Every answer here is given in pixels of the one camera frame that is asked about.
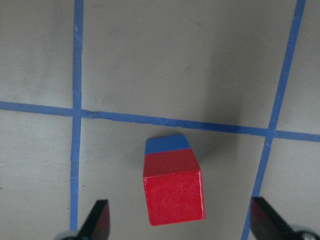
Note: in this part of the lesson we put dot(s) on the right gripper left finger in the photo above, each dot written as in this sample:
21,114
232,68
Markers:
96,226

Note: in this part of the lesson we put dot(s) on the blue wooden block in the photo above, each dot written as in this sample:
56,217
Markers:
166,143

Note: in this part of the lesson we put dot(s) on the red wooden block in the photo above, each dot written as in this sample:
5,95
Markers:
173,187

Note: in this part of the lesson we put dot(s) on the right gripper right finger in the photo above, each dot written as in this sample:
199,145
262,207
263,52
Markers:
267,224

